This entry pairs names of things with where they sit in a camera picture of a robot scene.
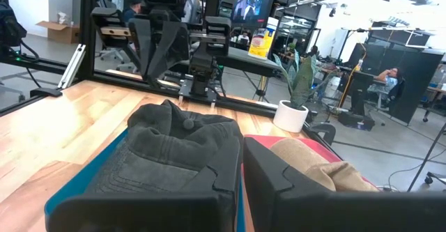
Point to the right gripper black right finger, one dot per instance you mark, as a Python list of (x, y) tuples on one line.
[(313, 214)]

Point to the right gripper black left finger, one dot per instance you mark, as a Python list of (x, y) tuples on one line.
[(139, 214)]

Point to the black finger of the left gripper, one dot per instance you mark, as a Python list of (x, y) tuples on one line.
[(170, 51), (141, 47)]

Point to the tan baseball cap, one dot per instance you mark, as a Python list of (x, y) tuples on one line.
[(313, 162)]

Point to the dark grey baseball cap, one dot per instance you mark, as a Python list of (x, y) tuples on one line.
[(163, 145)]

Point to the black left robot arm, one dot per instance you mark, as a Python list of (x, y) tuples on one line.
[(200, 71)]

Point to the person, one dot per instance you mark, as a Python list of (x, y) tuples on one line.
[(131, 12), (244, 36), (390, 80)]

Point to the office chair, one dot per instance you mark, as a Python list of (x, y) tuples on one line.
[(112, 52)]

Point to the black desk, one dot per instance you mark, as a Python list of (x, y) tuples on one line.
[(244, 61)]

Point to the yellow wipes canister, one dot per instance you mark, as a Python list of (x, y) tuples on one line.
[(261, 40)]

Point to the blue plastic tray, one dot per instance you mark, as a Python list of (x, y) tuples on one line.
[(76, 186)]

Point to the cardboard box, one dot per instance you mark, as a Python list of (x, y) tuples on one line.
[(62, 33)]

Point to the red plastic tray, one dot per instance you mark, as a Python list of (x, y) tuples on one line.
[(265, 140)]

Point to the green artificial plant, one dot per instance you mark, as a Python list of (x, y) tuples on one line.
[(301, 82)]

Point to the white plant pot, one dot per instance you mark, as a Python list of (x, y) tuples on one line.
[(289, 118)]

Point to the black case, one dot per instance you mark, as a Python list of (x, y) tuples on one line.
[(355, 120)]

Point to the black stand leg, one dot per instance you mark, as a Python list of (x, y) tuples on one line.
[(426, 155)]

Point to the black bulky device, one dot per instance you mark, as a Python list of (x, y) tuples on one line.
[(10, 26)]

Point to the black room partition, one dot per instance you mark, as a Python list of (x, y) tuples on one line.
[(418, 85)]

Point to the black aluminium table frame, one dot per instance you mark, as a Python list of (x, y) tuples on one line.
[(87, 33)]

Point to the silver aluminium bracket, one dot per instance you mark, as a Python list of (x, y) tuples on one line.
[(71, 68)]

